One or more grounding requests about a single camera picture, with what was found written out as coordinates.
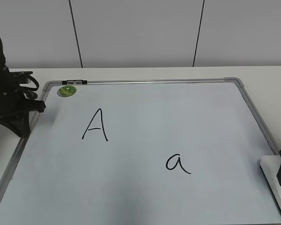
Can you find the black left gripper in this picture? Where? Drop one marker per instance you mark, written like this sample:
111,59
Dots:
15,103

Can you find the white board eraser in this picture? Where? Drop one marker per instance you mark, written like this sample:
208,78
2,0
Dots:
270,166

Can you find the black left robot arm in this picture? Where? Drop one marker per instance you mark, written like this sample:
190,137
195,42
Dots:
20,76

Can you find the green round magnet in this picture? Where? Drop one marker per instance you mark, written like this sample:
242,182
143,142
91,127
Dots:
66,91

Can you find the black and silver board clip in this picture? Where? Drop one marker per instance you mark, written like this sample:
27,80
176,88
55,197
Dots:
74,82

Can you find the white board with grey frame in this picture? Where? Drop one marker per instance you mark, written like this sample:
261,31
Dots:
169,152

